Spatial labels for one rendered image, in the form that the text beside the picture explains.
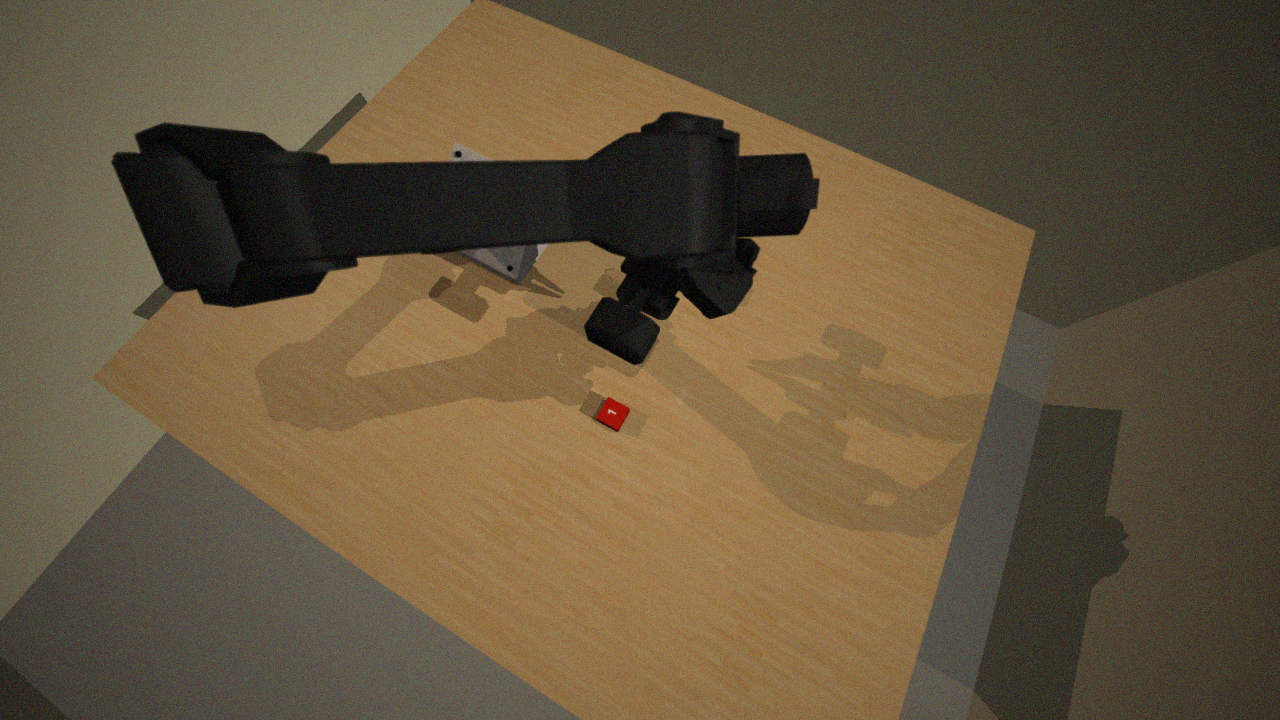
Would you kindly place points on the red block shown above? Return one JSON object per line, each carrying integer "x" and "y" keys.
{"x": 613, "y": 414}

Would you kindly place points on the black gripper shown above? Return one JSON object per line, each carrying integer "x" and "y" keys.
{"x": 623, "y": 330}

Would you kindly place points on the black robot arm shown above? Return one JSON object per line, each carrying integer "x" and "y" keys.
{"x": 237, "y": 217}

